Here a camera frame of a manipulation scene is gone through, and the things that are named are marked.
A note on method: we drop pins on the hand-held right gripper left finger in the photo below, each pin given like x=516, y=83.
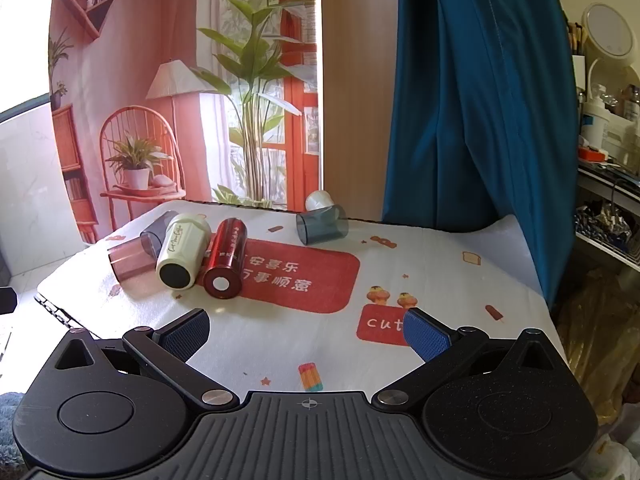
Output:
x=186, y=336

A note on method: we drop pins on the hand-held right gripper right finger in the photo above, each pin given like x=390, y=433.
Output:
x=426, y=336

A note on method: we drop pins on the red metallic cup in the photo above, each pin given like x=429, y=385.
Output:
x=225, y=266

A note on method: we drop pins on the cream tumbler cup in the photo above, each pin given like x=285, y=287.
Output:
x=176, y=252

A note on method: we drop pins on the pink translucent cup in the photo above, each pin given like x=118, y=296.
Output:
x=129, y=261

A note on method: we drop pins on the dark blue translucent cup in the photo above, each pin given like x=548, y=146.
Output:
x=154, y=236

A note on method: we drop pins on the grey-blue translucent cup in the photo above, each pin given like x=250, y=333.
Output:
x=322, y=227

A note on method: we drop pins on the white round cup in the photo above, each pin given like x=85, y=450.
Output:
x=319, y=200

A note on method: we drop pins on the printed white tablecloth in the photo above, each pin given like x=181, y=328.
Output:
x=300, y=332

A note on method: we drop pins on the yellow plastic bag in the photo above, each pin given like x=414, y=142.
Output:
x=600, y=330

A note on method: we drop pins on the blue fluffy rug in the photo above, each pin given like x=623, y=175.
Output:
x=9, y=410

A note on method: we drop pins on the metal storage rack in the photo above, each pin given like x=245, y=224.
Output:
x=607, y=225

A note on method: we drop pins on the white plastic bag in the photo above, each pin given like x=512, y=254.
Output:
x=617, y=452

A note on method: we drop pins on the blue curtain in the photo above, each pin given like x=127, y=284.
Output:
x=475, y=110

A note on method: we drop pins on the white pump bottle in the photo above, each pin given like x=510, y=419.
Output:
x=595, y=121

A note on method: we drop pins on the white round mirror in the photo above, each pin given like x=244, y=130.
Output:
x=607, y=27

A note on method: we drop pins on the wall poster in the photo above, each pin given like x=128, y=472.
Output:
x=125, y=60

